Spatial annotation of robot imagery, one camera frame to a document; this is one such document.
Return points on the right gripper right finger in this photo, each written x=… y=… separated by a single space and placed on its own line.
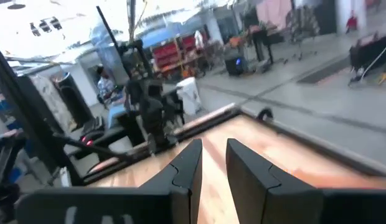
x=289 y=202

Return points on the dark floor mat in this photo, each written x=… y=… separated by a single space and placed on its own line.
x=323 y=72

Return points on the thin black rig post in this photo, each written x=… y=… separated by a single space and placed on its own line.
x=112 y=31

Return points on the white bin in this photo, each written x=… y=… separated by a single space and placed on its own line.
x=188 y=96

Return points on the person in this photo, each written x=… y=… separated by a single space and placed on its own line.
x=105 y=85

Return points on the black upright rig post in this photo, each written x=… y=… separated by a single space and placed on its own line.
x=31 y=124

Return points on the black box with blue light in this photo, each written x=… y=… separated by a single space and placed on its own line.
x=236 y=66

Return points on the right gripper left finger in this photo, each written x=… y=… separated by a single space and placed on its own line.
x=118 y=205

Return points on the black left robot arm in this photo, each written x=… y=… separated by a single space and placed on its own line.
x=152 y=118

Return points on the pink cloth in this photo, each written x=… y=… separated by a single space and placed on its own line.
x=274 y=14

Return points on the black cart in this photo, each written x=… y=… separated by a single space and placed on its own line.
x=367 y=53

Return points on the small red object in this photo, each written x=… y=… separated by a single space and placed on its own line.
x=351 y=22

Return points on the red storage shelf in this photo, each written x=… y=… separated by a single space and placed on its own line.
x=168 y=53

